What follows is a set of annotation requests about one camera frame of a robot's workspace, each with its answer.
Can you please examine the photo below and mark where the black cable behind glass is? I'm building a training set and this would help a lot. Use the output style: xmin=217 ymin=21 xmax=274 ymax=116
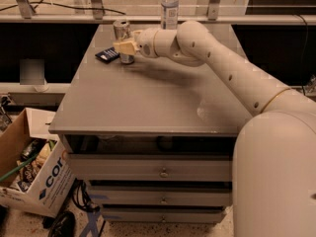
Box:
xmin=0 ymin=0 xmax=126 ymax=17

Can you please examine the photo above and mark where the green stick in box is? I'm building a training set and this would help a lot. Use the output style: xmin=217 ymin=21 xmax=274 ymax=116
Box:
xmin=0 ymin=155 xmax=37 ymax=182

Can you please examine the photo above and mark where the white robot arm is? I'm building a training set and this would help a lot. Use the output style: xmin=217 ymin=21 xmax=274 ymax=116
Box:
xmin=114 ymin=21 xmax=316 ymax=237

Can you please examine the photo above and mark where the black cable bundle on floor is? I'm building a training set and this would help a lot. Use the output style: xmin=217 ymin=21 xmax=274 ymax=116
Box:
xmin=70 ymin=180 xmax=102 ymax=214

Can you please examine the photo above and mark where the clear plastic water bottle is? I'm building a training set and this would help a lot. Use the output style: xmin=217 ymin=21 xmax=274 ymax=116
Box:
xmin=161 ymin=0 xmax=179 ymax=30

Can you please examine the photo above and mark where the white pump dispenser bottle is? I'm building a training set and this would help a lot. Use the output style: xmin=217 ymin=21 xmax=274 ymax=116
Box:
xmin=34 ymin=84 xmax=49 ymax=93

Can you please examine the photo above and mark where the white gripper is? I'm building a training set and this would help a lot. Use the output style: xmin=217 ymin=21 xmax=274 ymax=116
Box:
xmin=113 ymin=28 xmax=159 ymax=58

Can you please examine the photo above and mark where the white cardboard box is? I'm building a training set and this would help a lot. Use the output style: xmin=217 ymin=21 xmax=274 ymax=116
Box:
xmin=0 ymin=108 xmax=74 ymax=217

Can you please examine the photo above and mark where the silver redbull can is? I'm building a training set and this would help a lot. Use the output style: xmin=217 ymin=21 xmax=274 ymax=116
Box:
xmin=113 ymin=20 xmax=134 ymax=64

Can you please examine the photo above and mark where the grey drawer cabinet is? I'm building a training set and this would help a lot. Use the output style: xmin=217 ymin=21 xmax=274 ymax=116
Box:
xmin=49 ymin=25 xmax=251 ymax=223

